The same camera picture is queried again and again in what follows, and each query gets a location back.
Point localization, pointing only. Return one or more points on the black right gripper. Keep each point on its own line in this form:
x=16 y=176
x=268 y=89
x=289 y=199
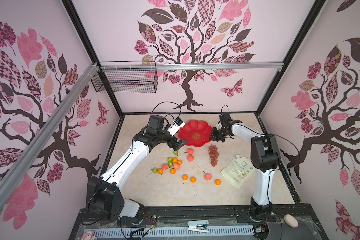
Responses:
x=213 y=136

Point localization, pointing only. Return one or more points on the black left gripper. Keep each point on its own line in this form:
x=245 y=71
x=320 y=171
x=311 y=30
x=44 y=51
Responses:
x=171 y=144

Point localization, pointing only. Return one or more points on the red flower fruit bowl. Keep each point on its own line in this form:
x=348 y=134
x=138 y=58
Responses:
x=196 y=133

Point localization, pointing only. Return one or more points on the purple fake grape bunch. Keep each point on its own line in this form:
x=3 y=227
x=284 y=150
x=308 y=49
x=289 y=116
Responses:
x=214 y=154

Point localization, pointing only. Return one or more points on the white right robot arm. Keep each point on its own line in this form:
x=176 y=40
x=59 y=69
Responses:
x=265 y=158

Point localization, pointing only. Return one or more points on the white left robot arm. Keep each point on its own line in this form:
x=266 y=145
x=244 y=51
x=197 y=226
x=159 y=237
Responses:
x=104 y=193

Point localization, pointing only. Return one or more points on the orange fake fruit cluster top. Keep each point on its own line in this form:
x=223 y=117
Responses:
x=176 y=161

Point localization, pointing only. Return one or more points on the green fake apple cluster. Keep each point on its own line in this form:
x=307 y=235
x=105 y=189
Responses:
x=170 y=162

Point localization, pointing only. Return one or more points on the pink fake peach cluster right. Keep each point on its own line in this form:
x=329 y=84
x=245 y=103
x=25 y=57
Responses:
x=176 y=166

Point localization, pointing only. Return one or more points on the pink fake peach cluster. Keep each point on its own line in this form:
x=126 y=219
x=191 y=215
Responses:
x=165 y=166
x=176 y=166

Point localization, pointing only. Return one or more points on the pink fake peach cluster left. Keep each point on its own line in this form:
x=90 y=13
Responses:
x=165 y=166

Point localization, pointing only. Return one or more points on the orange fake fruit middle left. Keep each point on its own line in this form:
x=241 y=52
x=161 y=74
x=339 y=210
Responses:
x=185 y=177

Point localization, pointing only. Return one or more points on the green white food pouch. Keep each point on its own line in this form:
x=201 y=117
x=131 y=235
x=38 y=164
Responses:
x=238 y=171

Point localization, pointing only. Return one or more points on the black base platform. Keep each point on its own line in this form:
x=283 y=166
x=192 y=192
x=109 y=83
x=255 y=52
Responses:
x=271 y=227

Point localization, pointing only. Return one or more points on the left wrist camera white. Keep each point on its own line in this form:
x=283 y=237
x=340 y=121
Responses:
x=176 y=126

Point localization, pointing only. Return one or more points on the aluminium rail bar back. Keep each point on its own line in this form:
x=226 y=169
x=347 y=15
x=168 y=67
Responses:
x=200 y=66

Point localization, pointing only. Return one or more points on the aluminium rail bar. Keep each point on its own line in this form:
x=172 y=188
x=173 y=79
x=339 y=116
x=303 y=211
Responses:
x=200 y=66
x=16 y=173

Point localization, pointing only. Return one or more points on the black wire basket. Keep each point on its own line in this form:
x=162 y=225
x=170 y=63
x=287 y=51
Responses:
x=126 y=77

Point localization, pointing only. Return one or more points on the white slotted cable duct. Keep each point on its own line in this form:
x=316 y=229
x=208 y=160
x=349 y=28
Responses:
x=166 y=232

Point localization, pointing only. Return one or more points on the aluminium rail bar left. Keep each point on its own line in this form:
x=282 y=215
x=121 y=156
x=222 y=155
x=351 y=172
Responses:
x=16 y=173

